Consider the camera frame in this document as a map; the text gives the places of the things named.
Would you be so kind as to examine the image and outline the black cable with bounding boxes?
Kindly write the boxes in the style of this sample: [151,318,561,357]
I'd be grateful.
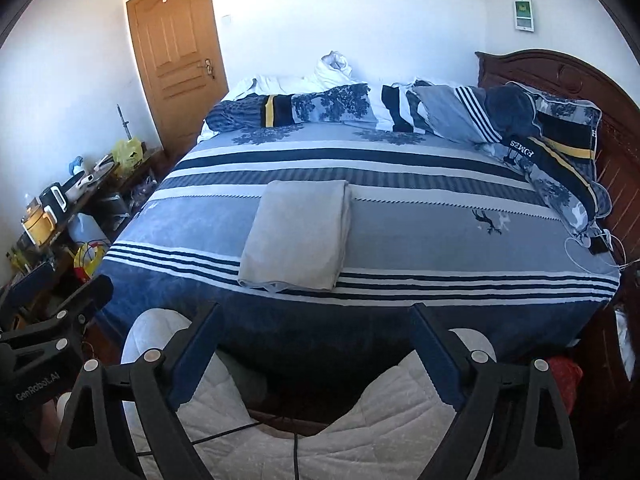
[135,410,321,480]

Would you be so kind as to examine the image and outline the dark wooden side table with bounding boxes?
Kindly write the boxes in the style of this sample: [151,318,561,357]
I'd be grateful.
[0,147,166,321]

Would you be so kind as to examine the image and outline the yellow container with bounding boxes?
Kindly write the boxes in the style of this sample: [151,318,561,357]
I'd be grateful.
[21,207,56,246]

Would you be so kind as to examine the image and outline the blue striped bed sheet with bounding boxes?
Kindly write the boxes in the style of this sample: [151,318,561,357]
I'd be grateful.
[95,120,621,381]

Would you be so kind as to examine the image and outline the white charging cable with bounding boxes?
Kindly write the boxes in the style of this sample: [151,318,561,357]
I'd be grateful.
[565,227,640,268]

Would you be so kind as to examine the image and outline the grey cloth white stripes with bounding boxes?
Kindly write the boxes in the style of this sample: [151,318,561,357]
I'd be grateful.
[412,84,503,145]

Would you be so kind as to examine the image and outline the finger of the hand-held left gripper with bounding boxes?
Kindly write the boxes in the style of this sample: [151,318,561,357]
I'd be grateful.
[0,261,57,331]
[0,276,115,367]

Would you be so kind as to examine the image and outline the dark blue fleece cloth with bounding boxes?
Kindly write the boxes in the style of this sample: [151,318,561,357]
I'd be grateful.
[485,84,538,138]

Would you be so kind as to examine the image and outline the thin metal rod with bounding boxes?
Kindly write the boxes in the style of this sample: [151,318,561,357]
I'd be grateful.
[116,104,135,143]

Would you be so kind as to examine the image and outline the navy white striped pillow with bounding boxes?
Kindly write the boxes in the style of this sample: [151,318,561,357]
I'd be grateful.
[381,80,436,133]

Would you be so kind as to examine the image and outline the dark wooden headboard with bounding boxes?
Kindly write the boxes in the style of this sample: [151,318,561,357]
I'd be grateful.
[474,50,640,271]

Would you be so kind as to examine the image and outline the red bag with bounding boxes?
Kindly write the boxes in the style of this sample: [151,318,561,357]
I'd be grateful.
[547,355,585,401]

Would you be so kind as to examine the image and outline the wooden door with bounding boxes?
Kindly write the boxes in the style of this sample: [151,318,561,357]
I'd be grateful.
[126,0,230,161]

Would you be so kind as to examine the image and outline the black white small appliance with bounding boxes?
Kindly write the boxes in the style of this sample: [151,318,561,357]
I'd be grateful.
[39,185,68,221]

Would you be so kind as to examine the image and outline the yellow plastic bag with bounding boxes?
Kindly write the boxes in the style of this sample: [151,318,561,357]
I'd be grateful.
[111,137,146,171]

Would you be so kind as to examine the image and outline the blue floral pillow yellow stripe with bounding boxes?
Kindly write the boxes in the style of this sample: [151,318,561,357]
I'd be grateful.
[505,81,603,181]
[205,82,378,133]
[475,135,613,236]

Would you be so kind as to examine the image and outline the white wall control panel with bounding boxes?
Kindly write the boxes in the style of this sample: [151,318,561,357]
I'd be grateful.
[512,0,535,32]

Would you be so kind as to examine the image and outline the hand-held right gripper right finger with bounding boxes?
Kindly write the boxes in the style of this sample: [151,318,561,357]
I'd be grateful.
[409,303,581,480]

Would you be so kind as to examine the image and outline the clear plastic jug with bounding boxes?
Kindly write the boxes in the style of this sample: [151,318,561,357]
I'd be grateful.
[67,214,108,248]

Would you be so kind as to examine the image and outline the white duvet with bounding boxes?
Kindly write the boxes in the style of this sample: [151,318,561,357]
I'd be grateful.
[197,51,386,143]

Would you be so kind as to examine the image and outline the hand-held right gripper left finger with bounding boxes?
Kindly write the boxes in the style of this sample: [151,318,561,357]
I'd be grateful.
[49,301,224,480]

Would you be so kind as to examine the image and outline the beige garment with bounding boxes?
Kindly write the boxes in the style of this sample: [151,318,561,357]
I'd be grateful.
[237,179,353,292]

